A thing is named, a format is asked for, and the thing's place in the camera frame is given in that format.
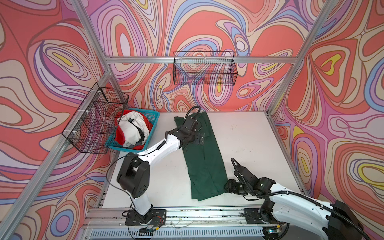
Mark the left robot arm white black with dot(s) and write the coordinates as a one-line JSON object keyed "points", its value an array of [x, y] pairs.
{"points": [[134, 174]]}

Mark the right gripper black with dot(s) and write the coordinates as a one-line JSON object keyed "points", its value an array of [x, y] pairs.
{"points": [[231, 187]]}

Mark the black wire basket back wall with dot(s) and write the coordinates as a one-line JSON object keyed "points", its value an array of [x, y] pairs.
{"points": [[204, 68]]}

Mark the white t shirt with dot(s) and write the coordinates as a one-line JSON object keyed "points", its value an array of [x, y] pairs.
{"points": [[132, 130]]}

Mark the green t shirt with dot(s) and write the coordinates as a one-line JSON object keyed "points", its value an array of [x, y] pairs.
{"points": [[205, 164]]}

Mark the black wire basket wall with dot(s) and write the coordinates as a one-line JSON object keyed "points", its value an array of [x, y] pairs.
{"points": [[204, 68], [90, 130]]}

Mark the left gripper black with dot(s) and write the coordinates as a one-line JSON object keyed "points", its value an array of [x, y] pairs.
{"points": [[197, 138]]}

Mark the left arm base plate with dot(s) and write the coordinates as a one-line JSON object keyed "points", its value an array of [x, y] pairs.
{"points": [[155, 218]]}

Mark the aluminium mounting rail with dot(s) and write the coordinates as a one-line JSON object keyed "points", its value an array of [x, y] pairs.
{"points": [[187, 223]]}

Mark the black wire basket left wall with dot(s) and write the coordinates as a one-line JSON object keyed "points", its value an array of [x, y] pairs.
{"points": [[90, 130]]}

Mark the teal plastic laundry basket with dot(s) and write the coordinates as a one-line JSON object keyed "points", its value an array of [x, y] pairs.
{"points": [[125, 136]]}

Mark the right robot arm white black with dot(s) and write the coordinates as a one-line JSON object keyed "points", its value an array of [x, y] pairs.
{"points": [[283, 207]]}

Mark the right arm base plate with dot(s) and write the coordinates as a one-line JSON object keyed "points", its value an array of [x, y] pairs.
{"points": [[259, 216]]}

